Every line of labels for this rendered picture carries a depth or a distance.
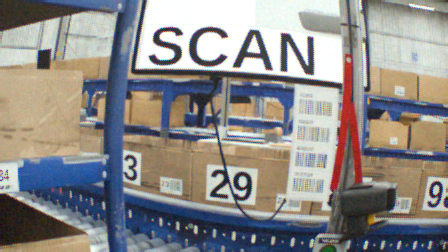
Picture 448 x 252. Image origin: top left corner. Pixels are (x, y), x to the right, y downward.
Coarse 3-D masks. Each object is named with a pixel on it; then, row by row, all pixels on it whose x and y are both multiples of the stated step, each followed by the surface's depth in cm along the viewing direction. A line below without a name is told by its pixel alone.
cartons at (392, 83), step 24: (96, 72) 756; (384, 72) 576; (408, 72) 559; (408, 96) 561; (432, 96) 544; (144, 120) 689; (384, 120) 594; (384, 144) 556; (408, 144) 558; (432, 144) 522
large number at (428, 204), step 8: (432, 184) 136; (440, 184) 134; (432, 192) 136; (440, 192) 134; (424, 200) 137; (432, 200) 136; (440, 200) 134; (424, 208) 137; (432, 208) 136; (440, 208) 134
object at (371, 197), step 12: (348, 192) 85; (360, 192) 83; (372, 192) 82; (384, 192) 81; (396, 192) 82; (348, 204) 84; (360, 204) 83; (372, 204) 82; (384, 204) 81; (348, 216) 85; (360, 216) 85; (372, 216) 85; (348, 228) 86; (360, 228) 84; (348, 240) 85
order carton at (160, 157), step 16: (128, 144) 182; (144, 144) 179; (160, 144) 210; (176, 144) 207; (192, 144) 205; (208, 144) 202; (224, 144) 199; (144, 160) 179; (160, 160) 177; (176, 160) 174; (192, 160) 172; (144, 176) 180; (160, 176) 177; (176, 176) 174; (144, 192) 180; (160, 192) 177
